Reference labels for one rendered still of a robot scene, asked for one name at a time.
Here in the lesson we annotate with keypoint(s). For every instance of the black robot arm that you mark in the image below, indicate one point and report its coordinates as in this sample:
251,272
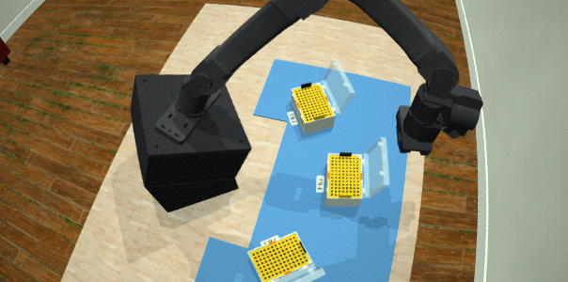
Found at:
434,60

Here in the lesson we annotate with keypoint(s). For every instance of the yellow pipette tip rack insert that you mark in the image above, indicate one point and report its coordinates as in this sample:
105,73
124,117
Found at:
278,258
313,104
344,172

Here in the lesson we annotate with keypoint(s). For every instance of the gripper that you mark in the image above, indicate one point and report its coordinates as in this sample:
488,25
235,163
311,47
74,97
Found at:
409,129

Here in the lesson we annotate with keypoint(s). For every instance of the blue bench mat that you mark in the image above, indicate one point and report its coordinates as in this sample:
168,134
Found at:
350,243

